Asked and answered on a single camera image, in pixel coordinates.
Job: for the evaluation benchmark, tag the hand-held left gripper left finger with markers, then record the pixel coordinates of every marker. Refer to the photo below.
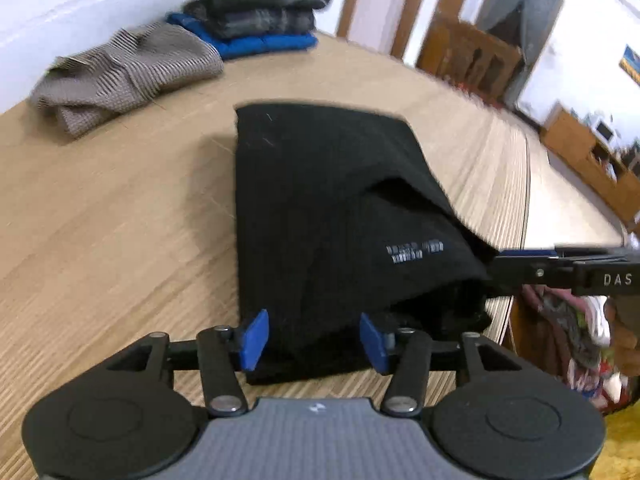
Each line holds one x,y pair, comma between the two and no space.
254,340

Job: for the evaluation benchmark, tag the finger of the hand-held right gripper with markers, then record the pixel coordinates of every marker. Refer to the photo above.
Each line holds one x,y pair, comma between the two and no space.
535,274
527,253

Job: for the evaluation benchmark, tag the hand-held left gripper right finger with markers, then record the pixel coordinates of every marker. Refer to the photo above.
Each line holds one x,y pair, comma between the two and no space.
374,345

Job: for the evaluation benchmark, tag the thick black sweater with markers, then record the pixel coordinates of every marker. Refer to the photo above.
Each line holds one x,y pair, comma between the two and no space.
310,200

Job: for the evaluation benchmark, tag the pile of colourful clothes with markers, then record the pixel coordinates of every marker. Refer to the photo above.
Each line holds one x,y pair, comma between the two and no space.
565,330

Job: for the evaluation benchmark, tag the person's right hand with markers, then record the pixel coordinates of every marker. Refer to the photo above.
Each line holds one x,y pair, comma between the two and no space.
627,332

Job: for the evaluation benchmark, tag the wooden cabinet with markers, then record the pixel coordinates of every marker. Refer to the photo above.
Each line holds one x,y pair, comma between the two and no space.
575,152

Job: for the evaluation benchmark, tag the white monitor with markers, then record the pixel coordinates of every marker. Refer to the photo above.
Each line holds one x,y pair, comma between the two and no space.
604,131

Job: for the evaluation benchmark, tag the wooden chair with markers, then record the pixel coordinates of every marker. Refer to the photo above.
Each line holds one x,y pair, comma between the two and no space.
470,55

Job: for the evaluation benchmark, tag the grey door curtain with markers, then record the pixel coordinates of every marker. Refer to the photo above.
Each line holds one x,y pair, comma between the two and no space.
530,15

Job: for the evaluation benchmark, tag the houndstooth shirt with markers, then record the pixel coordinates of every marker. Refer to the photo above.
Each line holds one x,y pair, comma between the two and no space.
130,70

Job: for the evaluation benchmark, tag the blue garment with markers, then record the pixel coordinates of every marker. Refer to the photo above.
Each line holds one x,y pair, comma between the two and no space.
260,42

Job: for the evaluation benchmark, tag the wall picture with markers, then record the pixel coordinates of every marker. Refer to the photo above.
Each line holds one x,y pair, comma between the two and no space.
631,65

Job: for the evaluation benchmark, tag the wooden door frame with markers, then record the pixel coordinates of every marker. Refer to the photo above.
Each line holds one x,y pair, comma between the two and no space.
352,0

